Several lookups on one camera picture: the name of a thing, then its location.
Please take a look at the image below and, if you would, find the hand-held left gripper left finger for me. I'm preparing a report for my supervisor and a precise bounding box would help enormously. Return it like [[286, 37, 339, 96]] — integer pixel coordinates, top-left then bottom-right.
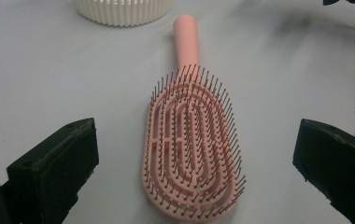
[[6, 117, 100, 224]]

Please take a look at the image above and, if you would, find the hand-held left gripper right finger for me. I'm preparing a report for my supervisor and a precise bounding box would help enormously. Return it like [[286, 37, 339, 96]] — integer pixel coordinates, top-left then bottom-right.
[[291, 118, 355, 224]]

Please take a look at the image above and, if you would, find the pink hairbrush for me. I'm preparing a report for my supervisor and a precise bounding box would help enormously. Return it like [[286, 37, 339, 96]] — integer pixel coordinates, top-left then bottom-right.
[[141, 14, 249, 224]]

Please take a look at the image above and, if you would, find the white ribbed round container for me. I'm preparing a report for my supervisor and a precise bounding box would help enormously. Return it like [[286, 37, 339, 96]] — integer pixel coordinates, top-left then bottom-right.
[[74, 0, 175, 28]]

